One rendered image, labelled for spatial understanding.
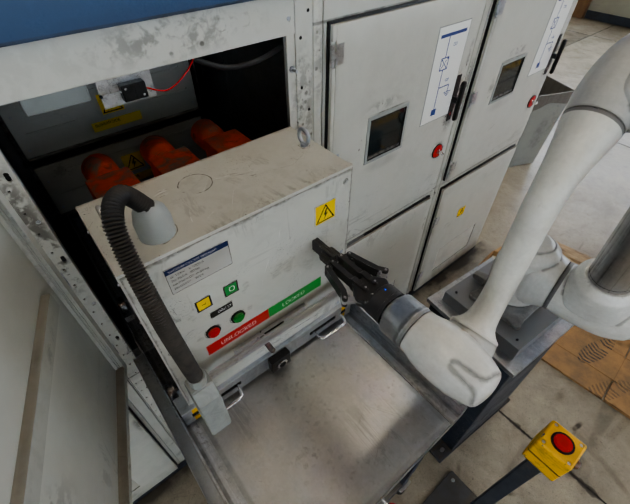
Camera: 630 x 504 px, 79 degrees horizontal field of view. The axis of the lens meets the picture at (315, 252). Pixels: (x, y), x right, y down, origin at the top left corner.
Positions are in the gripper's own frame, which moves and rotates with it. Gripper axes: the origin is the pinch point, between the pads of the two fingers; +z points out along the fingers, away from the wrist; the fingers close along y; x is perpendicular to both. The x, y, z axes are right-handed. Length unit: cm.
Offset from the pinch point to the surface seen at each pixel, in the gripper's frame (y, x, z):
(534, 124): 272, -83, 65
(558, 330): 68, -48, -41
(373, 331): 13.5, -36.4, -7.2
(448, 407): 13, -38, -35
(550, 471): 20, -39, -59
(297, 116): 16.0, 15.1, 30.2
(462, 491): 34, -122, -52
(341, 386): -4.4, -38.3, -13.2
